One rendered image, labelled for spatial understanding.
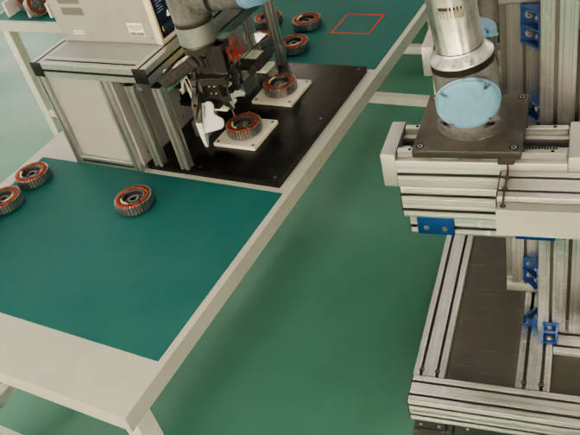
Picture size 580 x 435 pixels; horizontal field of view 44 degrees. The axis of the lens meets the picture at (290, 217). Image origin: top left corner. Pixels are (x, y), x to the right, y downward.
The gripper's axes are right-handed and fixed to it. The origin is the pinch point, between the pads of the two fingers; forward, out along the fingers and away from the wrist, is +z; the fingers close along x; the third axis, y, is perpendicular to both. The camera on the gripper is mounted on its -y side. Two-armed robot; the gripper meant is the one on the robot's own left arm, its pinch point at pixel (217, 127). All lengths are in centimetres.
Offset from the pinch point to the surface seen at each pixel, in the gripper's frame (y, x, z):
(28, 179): -89, 25, 37
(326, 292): -15, 60, 115
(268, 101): -23, 70, 37
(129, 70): -43, 34, 4
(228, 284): -7.2, -6.4, 42.1
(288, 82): -17, 76, 34
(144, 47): -44, 46, 4
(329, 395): -1, 15, 115
